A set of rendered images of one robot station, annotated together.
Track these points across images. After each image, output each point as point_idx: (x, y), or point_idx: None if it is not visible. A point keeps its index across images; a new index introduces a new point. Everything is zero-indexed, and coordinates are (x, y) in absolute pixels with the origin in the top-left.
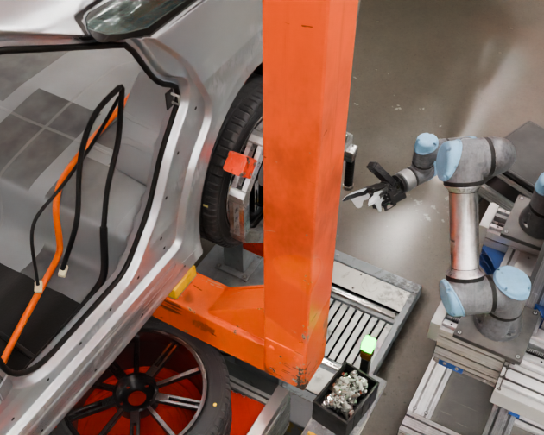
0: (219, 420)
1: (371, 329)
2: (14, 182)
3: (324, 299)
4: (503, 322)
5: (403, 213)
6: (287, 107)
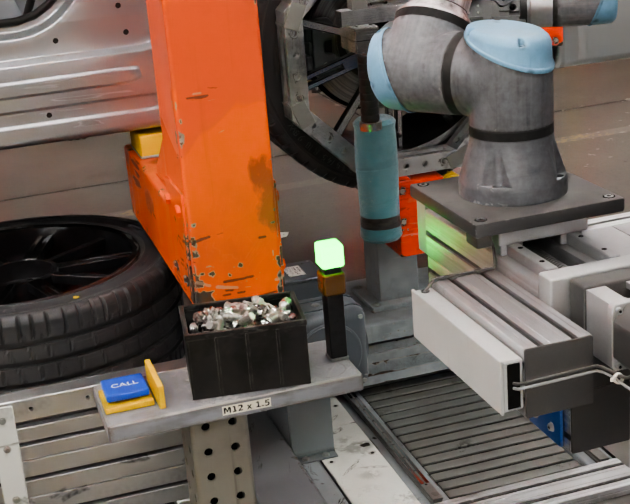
0: (57, 311)
1: (544, 464)
2: None
3: (235, 84)
4: (481, 143)
5: None
6: None
